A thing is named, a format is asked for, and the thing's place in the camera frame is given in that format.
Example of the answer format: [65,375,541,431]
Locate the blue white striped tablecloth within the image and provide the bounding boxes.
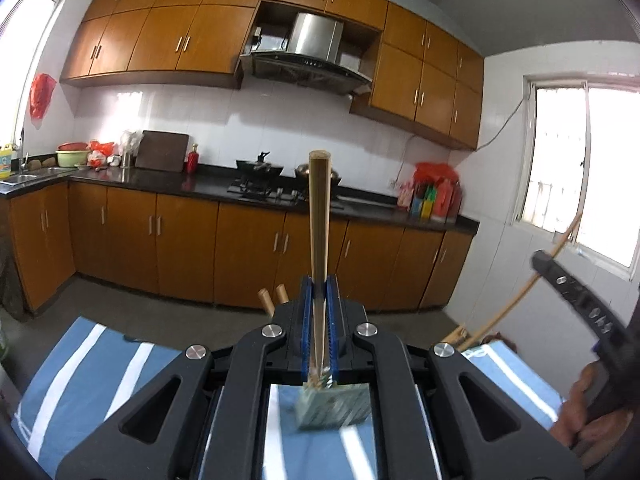
[12,316,568,480]

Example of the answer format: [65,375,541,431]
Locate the gas stove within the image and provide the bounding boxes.
[227,180,346,206]

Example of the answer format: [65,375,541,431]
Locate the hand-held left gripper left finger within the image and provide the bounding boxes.
[55,276,315,480]

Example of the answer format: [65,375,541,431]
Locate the curved wooden chopstick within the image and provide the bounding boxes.
[467,210,583,348]

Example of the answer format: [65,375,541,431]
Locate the green perforated chopstick holder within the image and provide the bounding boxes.
[295,382,372,431]

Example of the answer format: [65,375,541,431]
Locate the wall cable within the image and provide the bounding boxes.
[475,95,526,151]

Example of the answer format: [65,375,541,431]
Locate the dark wooden cutting board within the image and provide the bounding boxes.
[135,130,190,173]

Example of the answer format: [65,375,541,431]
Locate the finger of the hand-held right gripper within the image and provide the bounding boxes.
[531,250,628,356]

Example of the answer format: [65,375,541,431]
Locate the row of colourful packets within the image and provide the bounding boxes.
[397,177,463,223]

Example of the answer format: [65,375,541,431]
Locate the green plastic basin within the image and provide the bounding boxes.
[56,150,91,168]

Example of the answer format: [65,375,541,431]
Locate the metal utensil cup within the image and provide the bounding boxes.
[119,130,138,168]

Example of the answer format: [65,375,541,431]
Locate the wooden kitchen cabinets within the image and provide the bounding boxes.
[60,0,485,151]
[7,180,476,316]

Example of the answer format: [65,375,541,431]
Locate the black wok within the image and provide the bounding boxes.
[236,150,283,178]

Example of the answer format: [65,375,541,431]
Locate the wooden upper kitchen cabinets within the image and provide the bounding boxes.
[60,0,485,151]

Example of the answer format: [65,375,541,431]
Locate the window with white frame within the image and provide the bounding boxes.
[515,74,640,281]

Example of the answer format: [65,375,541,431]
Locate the black kitchen countertop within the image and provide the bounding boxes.
[0,165,481,236]

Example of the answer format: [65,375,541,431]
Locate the red hanging plastic bag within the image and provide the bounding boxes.
[29,73,57,121]

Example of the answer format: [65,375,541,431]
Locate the dark pot with lid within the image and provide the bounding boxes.
[294,160,343,186]

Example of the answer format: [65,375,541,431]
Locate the steel range hood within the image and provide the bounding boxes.
[239,12,373,97]

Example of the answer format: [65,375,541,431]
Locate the wooden lower kitchen cabinets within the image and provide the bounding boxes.
[7,180,476,316]

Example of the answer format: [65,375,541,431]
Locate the window beside sink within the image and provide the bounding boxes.
[0,0,68,146]

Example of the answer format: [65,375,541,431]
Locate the red white plastic bag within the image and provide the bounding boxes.
[87,140,117,168]

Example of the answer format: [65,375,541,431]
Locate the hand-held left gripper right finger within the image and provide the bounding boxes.
[326,276,585,480]

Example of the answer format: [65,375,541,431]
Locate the person's right hand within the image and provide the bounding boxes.
[550,360,640,468]

